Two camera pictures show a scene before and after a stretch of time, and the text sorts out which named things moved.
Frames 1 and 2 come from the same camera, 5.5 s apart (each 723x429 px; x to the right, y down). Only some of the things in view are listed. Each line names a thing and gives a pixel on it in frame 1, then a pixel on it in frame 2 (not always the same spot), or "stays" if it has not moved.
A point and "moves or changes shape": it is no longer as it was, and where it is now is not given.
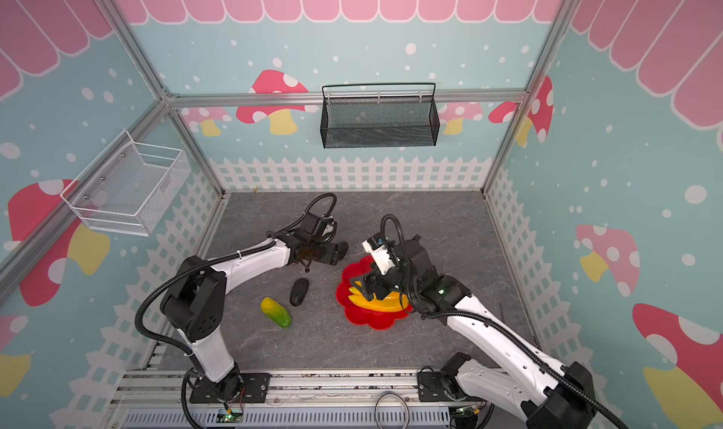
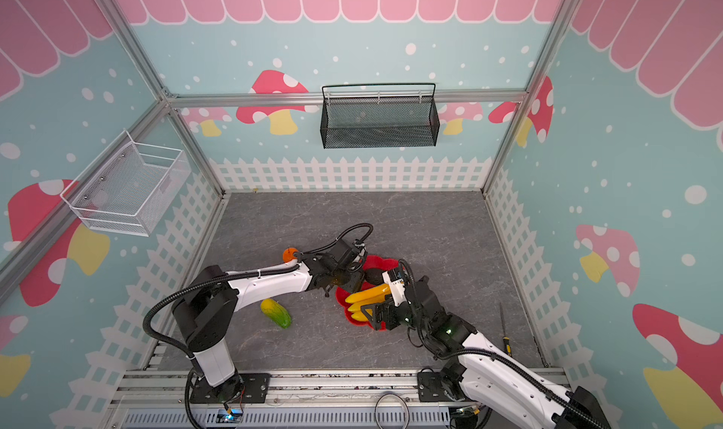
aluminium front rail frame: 361,400 stays
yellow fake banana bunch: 395,302 moves or changes shape
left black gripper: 331,254 -> 356,276
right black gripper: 381,281 -> 390,310
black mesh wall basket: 379,121 stays
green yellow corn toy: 276,311 stays
